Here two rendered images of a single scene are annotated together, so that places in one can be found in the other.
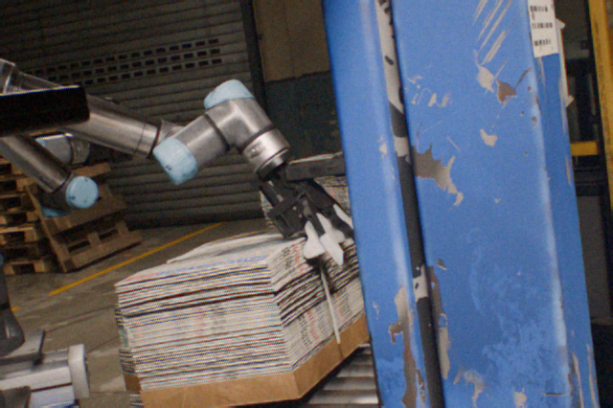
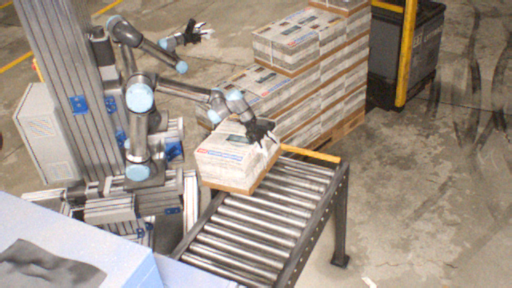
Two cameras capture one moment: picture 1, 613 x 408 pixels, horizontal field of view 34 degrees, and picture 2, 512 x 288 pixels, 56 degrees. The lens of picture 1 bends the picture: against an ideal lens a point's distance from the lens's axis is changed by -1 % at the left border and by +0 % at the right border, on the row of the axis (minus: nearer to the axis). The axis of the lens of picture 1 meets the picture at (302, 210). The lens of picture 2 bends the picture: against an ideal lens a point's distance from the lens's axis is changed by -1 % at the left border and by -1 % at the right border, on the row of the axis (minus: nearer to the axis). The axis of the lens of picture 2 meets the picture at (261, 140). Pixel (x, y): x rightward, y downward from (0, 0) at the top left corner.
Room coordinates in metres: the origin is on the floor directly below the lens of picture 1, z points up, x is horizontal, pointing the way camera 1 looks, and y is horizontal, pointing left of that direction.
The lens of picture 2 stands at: (-0.24, -0.24, 2.52)
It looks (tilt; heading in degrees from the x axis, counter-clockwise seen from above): 38 degrees down; 7
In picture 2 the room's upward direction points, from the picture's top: 6 degrees counter-clockwise
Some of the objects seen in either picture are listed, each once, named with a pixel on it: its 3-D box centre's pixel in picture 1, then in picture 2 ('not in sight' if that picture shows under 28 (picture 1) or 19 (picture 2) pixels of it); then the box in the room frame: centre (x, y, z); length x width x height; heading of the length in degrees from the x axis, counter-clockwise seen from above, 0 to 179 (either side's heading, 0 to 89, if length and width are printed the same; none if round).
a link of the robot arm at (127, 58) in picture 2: not in sight; (128, 60); (2.29, 0.81, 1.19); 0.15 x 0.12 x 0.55; 36
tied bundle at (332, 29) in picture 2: not in sight; (314, 34); (3.05, -0.32, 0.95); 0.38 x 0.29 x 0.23; 47
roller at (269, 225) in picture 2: not in sight; (258, 222); (1.37, 0.00, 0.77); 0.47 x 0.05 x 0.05; 67
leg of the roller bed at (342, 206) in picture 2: not in sight; (341, 224); (1.74, -0.44, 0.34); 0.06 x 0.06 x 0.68; 67
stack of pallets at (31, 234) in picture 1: (31, 192); not in sight; (9.11, 2.40, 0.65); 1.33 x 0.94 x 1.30; 161
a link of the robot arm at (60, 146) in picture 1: (46, 154); (167, 43); (2.45, 0.59, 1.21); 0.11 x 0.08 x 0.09; 126
